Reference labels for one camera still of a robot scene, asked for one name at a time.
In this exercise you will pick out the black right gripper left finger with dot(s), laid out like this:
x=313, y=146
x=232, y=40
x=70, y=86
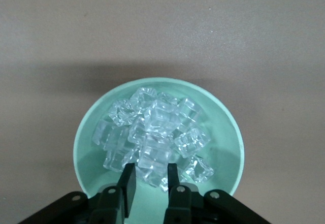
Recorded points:
x=111, y=203

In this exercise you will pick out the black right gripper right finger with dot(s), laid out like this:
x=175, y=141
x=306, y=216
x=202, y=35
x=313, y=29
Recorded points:
x=179, y=203

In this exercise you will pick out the mint green bowl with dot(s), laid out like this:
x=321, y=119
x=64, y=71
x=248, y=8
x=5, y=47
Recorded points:
x=221, y=145

